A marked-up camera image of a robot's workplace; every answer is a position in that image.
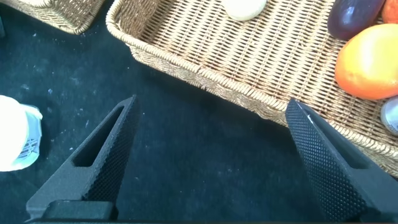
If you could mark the wicker basket with toy food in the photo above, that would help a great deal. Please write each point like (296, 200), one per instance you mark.
(248, 62)

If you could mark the purple toy eggplant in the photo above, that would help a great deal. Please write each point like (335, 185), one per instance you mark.
(351, 17)

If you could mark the white round container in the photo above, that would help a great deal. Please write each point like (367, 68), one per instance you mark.
(14, 137)

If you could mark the black tablecloth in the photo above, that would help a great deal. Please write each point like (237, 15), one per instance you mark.
(202, 155)

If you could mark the rough orange fruit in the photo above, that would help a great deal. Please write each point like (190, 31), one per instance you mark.
(391, 11)

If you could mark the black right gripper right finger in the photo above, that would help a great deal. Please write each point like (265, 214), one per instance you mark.
(335, 174)

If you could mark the wicker basket with dish brush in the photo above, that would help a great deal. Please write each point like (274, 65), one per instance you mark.
(62, 14)

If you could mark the white bottle with purple cap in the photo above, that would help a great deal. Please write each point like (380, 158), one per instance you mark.
(391, 116)

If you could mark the smooth orange fruit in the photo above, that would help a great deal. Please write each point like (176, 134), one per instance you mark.
(368, 62)

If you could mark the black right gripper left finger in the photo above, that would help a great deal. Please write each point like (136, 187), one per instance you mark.
(109, 168)

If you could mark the cream toy bun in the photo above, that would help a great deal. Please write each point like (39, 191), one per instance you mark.
(244, 9)

